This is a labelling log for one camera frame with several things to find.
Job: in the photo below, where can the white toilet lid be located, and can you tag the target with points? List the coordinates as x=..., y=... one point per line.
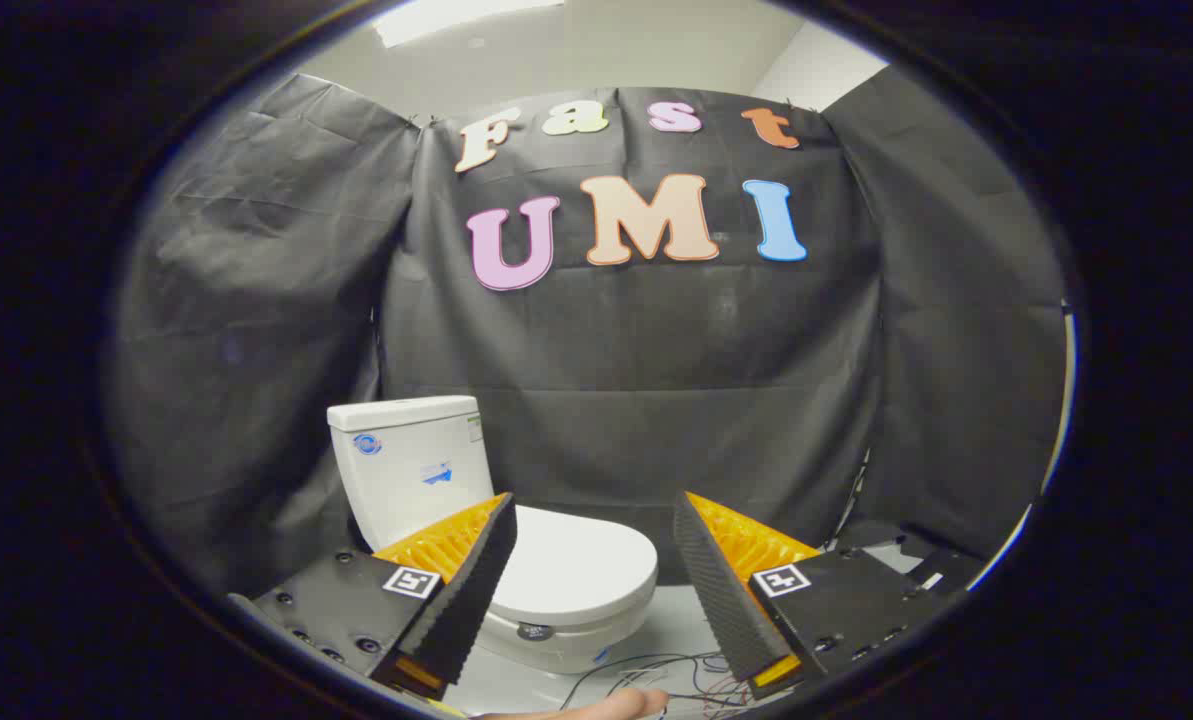
x=576, y=570

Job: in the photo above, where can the white toilet bowl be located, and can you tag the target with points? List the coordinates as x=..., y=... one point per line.
x=576, y=652

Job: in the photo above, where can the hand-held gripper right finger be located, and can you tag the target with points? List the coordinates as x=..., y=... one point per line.
x=721, y=600

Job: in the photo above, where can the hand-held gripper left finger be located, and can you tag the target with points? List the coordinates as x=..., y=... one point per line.
x=476, y=590

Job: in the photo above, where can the black backdrop cloth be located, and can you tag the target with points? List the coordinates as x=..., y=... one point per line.
x=656, y=350

